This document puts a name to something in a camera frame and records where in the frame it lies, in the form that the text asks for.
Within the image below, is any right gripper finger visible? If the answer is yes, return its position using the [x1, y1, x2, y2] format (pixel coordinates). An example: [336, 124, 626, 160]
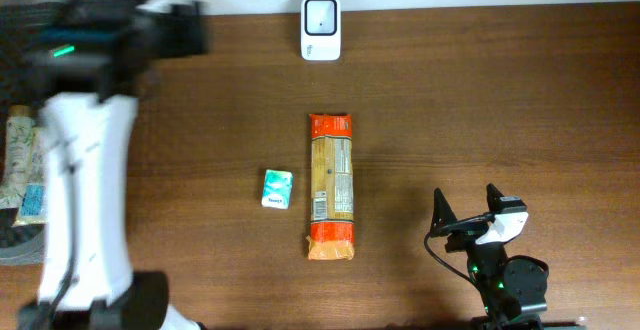
[486, 183, 505, 214]
[429, 188, 458, 235]

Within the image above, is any orange spaghetti packet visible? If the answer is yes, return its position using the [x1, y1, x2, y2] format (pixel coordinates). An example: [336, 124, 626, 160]
[307, 114, 355, 261]

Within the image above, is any teal tissue pack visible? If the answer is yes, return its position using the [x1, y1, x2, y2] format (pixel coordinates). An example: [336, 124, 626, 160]
[261, 169, 294, 210]

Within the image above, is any yellow snack pouch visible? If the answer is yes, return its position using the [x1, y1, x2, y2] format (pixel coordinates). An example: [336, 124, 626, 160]
[13, 127, 47, 227]

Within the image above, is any white green cosmetic tube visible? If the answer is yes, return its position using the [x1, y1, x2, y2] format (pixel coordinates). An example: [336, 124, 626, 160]
[1, 105, 35, 210]

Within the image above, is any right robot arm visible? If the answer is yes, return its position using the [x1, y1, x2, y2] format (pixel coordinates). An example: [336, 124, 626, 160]
[424, 184, 550, 330]

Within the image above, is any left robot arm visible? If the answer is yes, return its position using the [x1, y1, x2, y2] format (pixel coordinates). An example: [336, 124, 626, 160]
[17, 0, 207, 329]

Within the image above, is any white barcode scanner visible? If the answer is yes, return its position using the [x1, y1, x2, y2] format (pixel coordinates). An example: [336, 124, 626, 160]
[300, 0, 342, 61]

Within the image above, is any grey plastic basket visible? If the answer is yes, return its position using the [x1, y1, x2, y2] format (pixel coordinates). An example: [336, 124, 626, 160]
[0, 2, 66, 266]

